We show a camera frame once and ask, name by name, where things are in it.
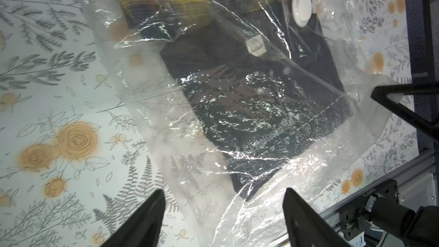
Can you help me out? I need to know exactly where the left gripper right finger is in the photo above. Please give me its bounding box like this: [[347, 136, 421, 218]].
[[282, 188, 349, 247]]

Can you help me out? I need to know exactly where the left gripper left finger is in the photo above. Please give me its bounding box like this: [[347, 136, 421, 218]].
[[102, 189, 166, 247]]

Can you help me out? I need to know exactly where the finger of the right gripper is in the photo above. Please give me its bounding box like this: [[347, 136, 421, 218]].
[[370, 82, 439, 144]]

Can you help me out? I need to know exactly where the black tray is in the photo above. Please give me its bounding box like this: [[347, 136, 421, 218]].
[[161, 1, 352, 200]]

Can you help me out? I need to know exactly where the clear plastic vacuum bag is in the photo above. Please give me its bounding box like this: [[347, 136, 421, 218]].
[[79, 0, 417, 247]]

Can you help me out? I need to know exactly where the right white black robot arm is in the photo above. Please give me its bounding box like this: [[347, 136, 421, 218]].
[[365, 82, 439, 247]]

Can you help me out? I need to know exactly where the white round bag valve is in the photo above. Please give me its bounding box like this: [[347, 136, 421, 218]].
[[292, 0, 313, 27]]

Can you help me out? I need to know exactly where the floral patterned table cloth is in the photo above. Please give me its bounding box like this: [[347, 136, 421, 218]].
[[0, 0, 421, 247]]

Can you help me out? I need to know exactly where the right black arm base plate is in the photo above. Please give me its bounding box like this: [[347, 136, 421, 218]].
[[338, 179, 399, 241]]

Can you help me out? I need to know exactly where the aluminium front rail frame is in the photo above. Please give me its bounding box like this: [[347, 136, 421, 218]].
[[270, 147, 439, 247]]

